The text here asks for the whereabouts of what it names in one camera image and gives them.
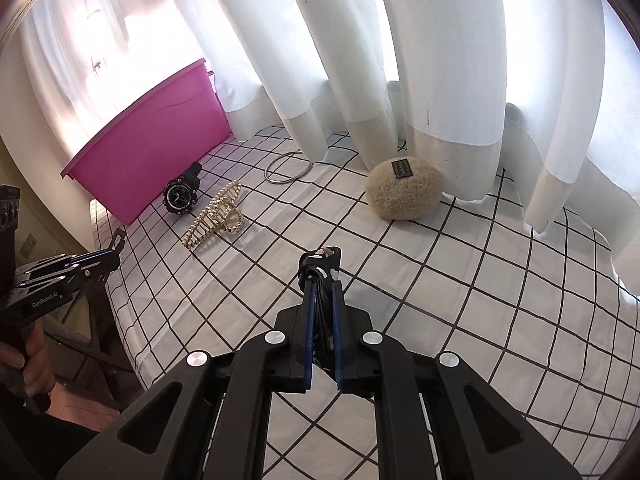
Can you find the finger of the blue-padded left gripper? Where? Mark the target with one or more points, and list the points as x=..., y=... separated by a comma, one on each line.
x=119, y=239
x=103, y=260

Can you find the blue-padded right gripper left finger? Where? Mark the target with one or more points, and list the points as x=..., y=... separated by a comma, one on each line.
x=293, y=368

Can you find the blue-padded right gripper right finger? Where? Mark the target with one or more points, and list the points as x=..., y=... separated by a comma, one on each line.
x=351, y=370

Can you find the black floral hair clip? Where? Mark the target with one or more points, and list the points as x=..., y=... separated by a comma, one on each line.
x=319, y=270

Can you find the black wrist watch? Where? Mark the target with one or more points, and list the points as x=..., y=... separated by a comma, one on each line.
x=181, y=194

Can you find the pearl gold hair claw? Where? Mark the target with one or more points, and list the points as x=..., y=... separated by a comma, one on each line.
x=221, y=215

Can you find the beige fluffy hair clip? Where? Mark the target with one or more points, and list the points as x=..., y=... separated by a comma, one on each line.
x=403, y=188

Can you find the large silver bangle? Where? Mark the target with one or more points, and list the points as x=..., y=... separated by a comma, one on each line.
x=287, y=168

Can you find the person's left hand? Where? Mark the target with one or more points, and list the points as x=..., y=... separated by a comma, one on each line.
x=33, y=362

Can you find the pink plastic tub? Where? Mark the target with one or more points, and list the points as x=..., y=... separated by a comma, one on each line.
x=128, y=163

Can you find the white black grid tablecloth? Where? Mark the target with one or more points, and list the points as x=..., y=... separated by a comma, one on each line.
x=542, y=317

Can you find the white sheer curtain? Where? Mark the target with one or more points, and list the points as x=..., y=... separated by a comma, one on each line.
x=546, y=89

